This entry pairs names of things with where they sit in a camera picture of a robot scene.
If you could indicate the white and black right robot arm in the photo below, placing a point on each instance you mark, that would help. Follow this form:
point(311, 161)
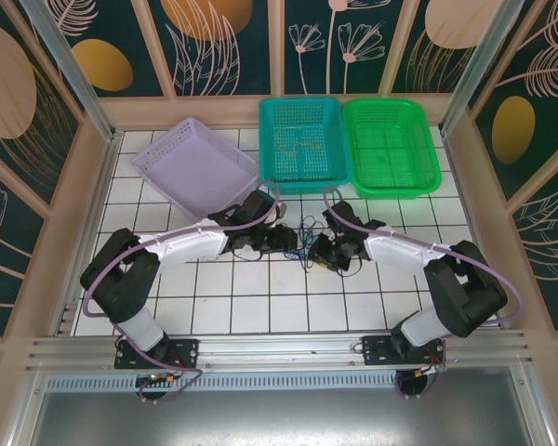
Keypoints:
point(400, 253)

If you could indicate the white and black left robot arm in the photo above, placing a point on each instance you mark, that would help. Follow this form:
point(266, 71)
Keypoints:
point(186, 244)

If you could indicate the teal plastic basket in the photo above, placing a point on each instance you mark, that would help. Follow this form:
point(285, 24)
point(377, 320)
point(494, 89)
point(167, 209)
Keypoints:
point(316, 167)

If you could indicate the purple plastic basket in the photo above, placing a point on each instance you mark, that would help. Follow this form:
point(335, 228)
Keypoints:
point(190, 162)

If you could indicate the green plastic basket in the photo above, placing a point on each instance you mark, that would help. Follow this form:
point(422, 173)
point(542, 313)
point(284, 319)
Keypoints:
point(390, 153)

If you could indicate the small electronics board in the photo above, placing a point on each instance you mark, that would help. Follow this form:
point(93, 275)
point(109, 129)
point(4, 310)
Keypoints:
point(158, 380)
point(430, 370)

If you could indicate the grey metal sheet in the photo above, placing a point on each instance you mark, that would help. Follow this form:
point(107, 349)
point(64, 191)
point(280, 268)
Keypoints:
point(283, 418)

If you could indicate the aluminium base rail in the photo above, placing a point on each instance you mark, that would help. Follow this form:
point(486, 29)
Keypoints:
point(283, 346)

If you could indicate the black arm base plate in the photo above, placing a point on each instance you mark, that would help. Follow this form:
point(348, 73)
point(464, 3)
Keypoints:
point(376, 350)
point(186, 353)

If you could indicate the aluminium frame post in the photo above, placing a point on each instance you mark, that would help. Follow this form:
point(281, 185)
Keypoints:
point(73, 69)
point(486, 69)

